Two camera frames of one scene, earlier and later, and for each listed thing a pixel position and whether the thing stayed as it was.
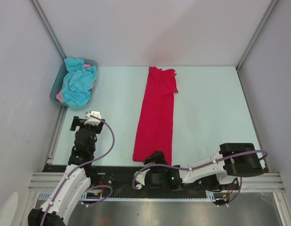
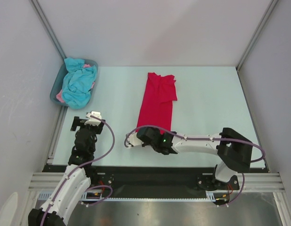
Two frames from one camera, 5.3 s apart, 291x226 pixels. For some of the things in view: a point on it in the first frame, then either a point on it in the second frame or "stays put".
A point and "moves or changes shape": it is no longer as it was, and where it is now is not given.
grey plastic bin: (58, 84) stays put
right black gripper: (154, 157) to (140, 133)
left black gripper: (77, 121) stays put
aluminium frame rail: (249, 181) stays put
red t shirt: (155, 127) moves or changes shape
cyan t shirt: (78, 82) stays put
